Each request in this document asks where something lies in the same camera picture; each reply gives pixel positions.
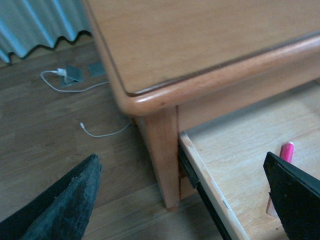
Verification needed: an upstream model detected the wooden nightstand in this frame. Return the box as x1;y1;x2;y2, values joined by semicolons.
83;0;320;210

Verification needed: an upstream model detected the wooden drawer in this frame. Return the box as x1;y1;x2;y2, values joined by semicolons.
179;81;320;240

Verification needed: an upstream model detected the closed metal floor socket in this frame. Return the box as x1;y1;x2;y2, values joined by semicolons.
88;61;106;78

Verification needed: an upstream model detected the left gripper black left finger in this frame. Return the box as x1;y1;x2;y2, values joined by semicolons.
0;154;102;240

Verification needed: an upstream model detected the grey pleated curtain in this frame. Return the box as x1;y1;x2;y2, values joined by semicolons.
0;0;91;64

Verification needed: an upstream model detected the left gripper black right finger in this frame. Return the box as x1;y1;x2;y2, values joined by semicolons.
263;152;320;240

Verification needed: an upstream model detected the metal floor socket box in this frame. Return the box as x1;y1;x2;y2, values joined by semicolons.
60;64;84;88

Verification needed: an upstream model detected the pink highlighter marker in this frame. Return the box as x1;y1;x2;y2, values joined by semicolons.
279;141;295;163

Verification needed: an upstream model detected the white charging cable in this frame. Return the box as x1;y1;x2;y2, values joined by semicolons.
40;69;133;138

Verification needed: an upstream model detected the white charger plug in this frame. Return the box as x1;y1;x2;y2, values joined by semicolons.
52;68;67;78

